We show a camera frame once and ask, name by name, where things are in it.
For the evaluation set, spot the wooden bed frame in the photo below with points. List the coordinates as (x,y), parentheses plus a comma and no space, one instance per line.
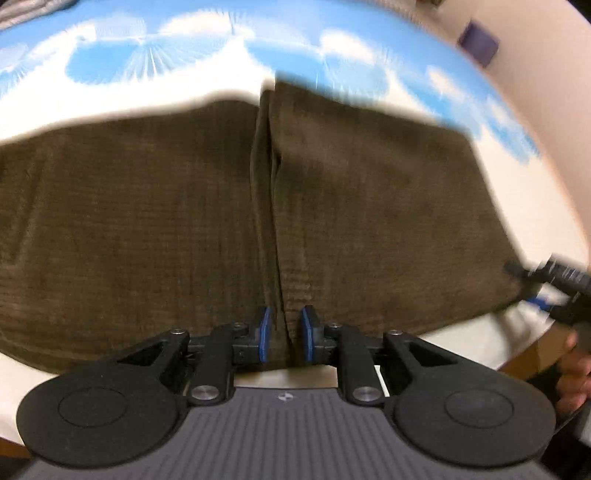
(538,353)

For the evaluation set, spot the blue white cloud-print bed sheet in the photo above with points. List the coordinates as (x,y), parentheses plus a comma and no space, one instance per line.
(138,50)

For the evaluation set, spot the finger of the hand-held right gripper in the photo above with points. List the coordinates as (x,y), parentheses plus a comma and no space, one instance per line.
(524,271)
(540,302)

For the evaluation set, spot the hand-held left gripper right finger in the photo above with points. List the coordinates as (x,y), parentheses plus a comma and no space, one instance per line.
(306,339)

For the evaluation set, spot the dark brown towel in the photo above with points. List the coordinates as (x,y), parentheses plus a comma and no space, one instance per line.
(138,221)

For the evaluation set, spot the grey white cloth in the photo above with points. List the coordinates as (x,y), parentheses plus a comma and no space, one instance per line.
(27,8)

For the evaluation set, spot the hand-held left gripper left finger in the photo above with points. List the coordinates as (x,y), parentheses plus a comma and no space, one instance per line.
(264,336)

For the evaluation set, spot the purple square item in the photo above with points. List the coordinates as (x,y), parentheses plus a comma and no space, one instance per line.
(480,42)

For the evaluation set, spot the person's right hand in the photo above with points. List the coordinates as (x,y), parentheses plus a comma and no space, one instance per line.
(575,383)

